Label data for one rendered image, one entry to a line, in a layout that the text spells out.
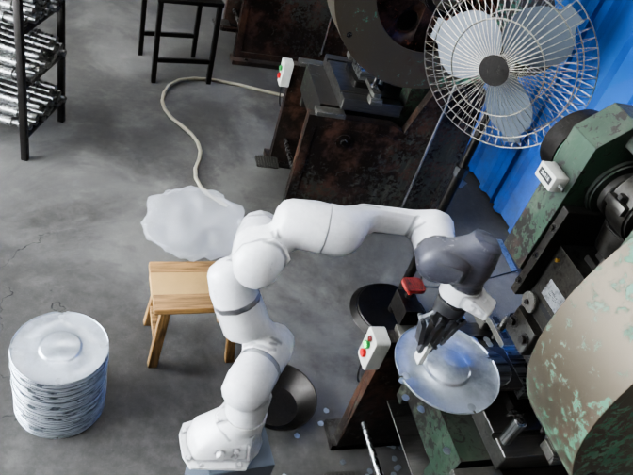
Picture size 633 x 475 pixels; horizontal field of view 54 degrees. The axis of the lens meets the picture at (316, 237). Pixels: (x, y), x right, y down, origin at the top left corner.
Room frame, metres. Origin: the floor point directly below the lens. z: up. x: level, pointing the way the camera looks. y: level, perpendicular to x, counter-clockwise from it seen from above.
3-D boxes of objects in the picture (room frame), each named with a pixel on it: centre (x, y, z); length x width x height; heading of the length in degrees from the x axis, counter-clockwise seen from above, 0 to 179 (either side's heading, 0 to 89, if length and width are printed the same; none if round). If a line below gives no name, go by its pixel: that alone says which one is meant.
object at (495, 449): (1.27, -0.68, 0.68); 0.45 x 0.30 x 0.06; 25
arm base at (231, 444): (0.95, 0.07, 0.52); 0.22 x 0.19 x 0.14; 120
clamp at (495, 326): (1.42, -0.61, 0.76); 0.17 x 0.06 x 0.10; 25
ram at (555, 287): (1.25, -0.64, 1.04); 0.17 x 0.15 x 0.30; 115
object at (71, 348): (1.17, 0.65, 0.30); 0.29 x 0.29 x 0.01
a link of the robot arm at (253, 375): (0.93, 0.04, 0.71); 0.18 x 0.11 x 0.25; 170
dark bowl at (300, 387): (1.44, -0.05, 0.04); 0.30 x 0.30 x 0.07
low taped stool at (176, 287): (1.59, 0.35, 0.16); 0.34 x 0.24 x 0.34; 118
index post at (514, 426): (1.06, -0.63, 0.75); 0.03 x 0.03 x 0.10; 25
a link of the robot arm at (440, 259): (1.10, -0.31, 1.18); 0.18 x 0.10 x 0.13; 100
